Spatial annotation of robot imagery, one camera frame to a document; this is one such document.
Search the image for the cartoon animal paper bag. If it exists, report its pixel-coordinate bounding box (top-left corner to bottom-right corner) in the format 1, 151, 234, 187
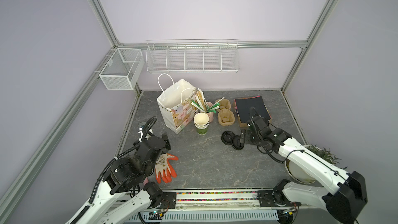
157, 79, 199, 134

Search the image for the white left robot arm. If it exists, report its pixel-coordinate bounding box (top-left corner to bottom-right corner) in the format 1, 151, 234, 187
68, 116, 171, 224

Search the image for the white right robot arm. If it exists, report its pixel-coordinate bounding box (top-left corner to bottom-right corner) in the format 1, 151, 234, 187
247, 107, 368, 224

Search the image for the red white garden glove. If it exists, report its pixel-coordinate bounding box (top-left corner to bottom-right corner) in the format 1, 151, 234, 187
155, 153, 179, 184

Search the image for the brown pulp cup carrier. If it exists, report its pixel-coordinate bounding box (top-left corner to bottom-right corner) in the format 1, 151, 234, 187
217, 99, 235, 126

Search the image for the green wrapped straw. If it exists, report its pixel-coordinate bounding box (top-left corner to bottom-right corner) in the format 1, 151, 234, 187
206, 102, 220, 113

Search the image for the pink metal bucket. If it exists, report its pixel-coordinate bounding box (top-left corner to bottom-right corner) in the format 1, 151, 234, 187
205, 102, 214, 122

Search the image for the potted green plant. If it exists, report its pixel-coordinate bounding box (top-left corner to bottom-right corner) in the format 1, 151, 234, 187
279, 142, 348, 187

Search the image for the green paper cup stack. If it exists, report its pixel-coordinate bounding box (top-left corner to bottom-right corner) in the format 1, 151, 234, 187
193, 113, 210, 135

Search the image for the white mesh box basket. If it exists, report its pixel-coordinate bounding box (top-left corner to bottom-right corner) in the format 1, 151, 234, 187
99, 48, 145, 90

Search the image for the white wire shelf basket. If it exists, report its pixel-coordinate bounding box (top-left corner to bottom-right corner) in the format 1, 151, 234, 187
146, 39, 240, 73

